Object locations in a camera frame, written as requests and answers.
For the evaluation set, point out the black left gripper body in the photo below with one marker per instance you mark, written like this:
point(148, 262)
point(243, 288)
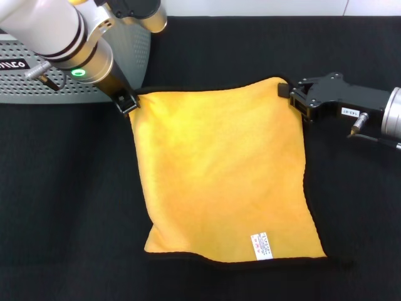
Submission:
point(114, 81)

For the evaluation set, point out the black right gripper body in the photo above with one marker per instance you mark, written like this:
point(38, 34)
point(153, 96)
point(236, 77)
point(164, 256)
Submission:
point(351, 97)

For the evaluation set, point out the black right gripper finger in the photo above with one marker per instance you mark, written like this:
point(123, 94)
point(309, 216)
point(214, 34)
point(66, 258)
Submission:
point(283, 90)
point(305, 85)

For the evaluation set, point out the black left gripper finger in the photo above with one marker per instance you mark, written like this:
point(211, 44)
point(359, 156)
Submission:
point(133, 99)
point(122, 106)

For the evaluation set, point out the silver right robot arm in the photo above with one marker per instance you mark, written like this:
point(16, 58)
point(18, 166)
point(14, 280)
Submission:
point(393, 113)

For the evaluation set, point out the grey perforated storage basket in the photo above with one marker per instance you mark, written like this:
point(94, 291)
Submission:
point(138, 56)

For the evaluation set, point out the black tablecloth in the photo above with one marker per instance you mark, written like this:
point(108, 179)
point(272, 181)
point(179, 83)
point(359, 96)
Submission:
point(62, 203)

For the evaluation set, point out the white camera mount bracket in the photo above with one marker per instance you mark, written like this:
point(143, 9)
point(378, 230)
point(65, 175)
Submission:
point(105, 26)

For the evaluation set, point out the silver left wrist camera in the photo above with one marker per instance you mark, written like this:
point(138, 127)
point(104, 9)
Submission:
point(155, 22)

